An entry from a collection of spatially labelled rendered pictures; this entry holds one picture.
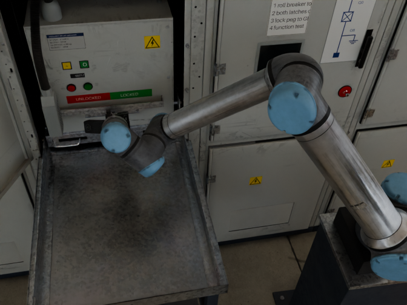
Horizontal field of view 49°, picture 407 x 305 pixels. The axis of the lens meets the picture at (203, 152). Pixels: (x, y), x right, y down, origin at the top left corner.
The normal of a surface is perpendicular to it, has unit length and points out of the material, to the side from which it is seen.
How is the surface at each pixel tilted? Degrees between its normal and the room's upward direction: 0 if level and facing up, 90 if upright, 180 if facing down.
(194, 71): 90
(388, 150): 90
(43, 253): 0
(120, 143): 56
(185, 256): 0
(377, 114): 90
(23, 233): 90
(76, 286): 0
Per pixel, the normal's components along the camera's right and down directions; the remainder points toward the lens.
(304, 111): -0.39, 0.59
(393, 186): 0.06, -0.75
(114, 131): 0.13, 0.19
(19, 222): 0.20, 0.70
